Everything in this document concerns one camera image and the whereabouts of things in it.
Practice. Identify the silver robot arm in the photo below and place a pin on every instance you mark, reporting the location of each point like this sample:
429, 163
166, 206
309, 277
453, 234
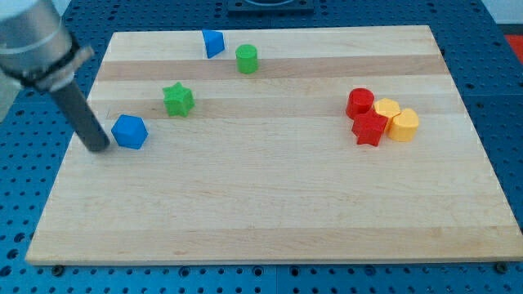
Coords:
38, 51

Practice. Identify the green star block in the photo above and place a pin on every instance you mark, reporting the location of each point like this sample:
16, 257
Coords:
178, 100

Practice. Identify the red star block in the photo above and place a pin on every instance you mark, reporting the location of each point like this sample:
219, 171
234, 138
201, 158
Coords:
369, 127

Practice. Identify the wooden board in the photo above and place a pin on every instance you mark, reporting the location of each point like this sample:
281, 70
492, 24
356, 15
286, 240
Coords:
265, 168

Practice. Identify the green cylinder block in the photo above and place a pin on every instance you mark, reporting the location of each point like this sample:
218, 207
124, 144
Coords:
246, 59

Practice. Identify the red cylinder block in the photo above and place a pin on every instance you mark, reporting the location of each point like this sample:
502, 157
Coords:
359, 101

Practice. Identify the blue wedge block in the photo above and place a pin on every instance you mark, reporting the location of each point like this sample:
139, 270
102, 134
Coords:
214, 42

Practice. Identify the yellow hexagonal block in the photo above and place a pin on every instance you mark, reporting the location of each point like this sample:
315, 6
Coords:
388, 108

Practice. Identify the blue hexagonal block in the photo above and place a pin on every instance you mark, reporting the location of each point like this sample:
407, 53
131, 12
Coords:
129, 131

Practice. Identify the yellow heart block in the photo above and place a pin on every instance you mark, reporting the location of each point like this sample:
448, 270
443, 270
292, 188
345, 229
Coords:
404, 126

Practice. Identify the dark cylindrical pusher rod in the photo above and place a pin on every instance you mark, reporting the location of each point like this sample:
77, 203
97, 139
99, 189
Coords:
73, 104

